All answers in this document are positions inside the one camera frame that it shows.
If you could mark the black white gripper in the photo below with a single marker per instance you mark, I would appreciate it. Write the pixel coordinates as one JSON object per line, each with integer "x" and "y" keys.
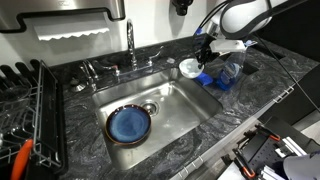
{"x": 207, "y": 48}

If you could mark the white bowl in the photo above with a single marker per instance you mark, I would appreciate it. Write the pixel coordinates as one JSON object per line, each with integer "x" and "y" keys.
{"x": 190, "y": 68}

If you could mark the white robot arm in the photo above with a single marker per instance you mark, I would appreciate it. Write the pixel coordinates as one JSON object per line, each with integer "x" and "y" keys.
{"x": 234, "y": 19}

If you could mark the stainless steel sink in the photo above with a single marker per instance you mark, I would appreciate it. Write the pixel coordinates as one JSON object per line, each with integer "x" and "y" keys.
{"x": 183, "y": 105}

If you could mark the metal sink drain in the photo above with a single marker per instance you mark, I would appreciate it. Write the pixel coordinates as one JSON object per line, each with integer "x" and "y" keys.
{"x": 151, "y": 107}

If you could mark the blue sponge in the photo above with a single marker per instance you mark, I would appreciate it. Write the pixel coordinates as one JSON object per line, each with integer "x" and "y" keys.
{"x": 204, "y": 79}

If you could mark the blue dish soap bottle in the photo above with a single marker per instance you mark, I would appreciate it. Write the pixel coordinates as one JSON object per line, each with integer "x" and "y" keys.
{"x": 231, "y": 71}

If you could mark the chrome faucet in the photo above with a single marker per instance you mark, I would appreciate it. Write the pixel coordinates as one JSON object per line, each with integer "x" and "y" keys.
{"x": 135, "y": 66}

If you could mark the blue ceramic plate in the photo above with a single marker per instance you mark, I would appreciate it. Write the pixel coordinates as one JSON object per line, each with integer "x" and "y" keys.
{"x": 128, "y": 125}

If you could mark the black orange clamp tool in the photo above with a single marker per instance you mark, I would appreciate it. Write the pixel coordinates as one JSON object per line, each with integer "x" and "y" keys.
{"x": 255, "y": 151}

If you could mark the chrome side sprayer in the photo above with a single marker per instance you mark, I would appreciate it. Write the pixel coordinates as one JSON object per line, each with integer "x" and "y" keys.
{"x": 90, "y": 73}

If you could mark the paper towel dispenser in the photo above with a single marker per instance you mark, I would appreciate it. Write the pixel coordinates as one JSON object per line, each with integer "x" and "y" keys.
{"x": 57, "y": 19}

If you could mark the black dish rack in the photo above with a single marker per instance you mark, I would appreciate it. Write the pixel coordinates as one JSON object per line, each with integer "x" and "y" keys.
{"x": 32, "y": 108}

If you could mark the orange handled utensil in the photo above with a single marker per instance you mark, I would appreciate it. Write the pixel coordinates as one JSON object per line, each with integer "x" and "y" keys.
{"x": 21, "y": 160}

